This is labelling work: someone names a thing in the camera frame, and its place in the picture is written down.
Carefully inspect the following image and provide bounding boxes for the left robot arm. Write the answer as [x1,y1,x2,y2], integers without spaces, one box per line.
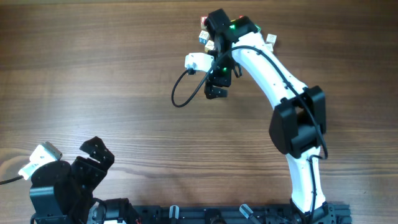
[30,137,142,223]

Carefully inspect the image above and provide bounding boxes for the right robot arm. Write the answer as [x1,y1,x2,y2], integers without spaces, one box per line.
[204,9,328,223]

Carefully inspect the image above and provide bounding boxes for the yellow sided block centre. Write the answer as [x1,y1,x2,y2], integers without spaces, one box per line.
[205,40,215,53]

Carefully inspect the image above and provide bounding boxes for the yellow sided block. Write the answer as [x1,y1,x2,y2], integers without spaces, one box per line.
[266,44,274,53]
[205,40,215,53]

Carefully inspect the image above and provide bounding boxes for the blue sided block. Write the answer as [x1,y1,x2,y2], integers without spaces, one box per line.
[198,30,210,45]

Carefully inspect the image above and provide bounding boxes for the yellow sided block right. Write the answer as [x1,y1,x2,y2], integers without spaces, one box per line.
[266,44,274,53]

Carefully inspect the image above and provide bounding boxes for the red A block top-left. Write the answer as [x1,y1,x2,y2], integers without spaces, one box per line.
[201,16,207,29]

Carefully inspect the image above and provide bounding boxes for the plain block far right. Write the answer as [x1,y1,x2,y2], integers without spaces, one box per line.
[266,34,277,45]

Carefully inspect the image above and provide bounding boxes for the right camera cable black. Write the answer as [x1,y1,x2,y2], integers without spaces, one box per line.
[171,45,328,223]

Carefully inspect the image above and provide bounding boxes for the camera cable black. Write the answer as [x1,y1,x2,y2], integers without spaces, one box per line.
[0,175,24,185]
[171,45,328,223]

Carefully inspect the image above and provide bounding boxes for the left camera cable black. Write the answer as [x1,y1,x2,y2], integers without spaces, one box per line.
[0,175,24,185]

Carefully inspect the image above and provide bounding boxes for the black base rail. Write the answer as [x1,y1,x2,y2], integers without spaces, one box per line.
[87,203,352,224]

